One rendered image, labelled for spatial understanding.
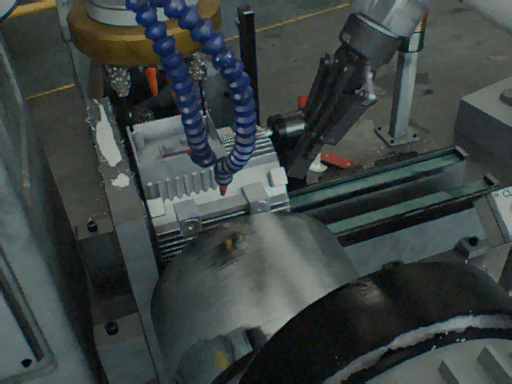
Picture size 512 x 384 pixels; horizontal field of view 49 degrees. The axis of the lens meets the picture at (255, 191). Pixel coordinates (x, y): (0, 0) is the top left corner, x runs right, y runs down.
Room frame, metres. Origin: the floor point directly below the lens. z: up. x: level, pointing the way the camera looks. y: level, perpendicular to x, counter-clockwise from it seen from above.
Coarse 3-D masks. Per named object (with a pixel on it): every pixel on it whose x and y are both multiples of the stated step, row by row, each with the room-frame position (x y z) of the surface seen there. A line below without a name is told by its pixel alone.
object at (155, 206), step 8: (280, 168) 0.64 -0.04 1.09; (272, 176) 0.63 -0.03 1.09; (280, 176) 0.63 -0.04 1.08; (272, 184) 0.62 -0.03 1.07; (280, 184) 0.62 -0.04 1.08; (152, 200) 0.59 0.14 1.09; (160, 200) 0.59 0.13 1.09; (152, 208) 0.58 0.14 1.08; (160, 208) 0.58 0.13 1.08; (152, 216) 0.57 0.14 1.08; (160, 216) 0.58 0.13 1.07
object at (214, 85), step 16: (96, 64) 0.96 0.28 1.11; (208, 64) 0.89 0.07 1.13; (96, 80) 0.92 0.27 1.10; (144, 80) 0.86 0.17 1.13; (160, 80) 0.86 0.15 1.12; (208, 80) 0.89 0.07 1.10; (224, 80) 0.90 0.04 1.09; (96, 96) 0.90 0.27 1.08; (112, 96) 0.84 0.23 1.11; (128, 96) 0.85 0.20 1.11; (144, 96) 0.85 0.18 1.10; (160, 96) 0.86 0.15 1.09; (208, 96) 0.89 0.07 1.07; (224, 96) 0.89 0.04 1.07; (144, 112) 0.84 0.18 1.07; (160, 112) 0.86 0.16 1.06; (176, 112) 0.87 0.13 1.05; (208, 112) 0.85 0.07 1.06; (224, 112) 0.90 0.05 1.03; (128, 144) 0.84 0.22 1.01
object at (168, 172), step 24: (168, 120) 0.70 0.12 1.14; (144, 144) 0.68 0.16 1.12; (168, 144) 0.65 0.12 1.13; (216, 144) 0.63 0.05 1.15; (144, 168) 0.60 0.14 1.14; (168, 168) 0.61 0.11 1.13; (192, 168) 0.61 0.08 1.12; (144, 192) 0.60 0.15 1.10; (168, 192) 0.60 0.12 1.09; (192, 192) 0.61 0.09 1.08
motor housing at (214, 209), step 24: (264, 144) 0.68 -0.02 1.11; (264, 168) 0.65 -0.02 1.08; (216, 192) 0.62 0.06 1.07; (240, 192) 0.62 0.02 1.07; (168, 216) 0.59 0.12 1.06; (216, 216) 0.59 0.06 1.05; (240, 216) 0.60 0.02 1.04; (168, 240) 0.56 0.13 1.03; (192, 240) 0.57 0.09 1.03; (168, 264) 0.56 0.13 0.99
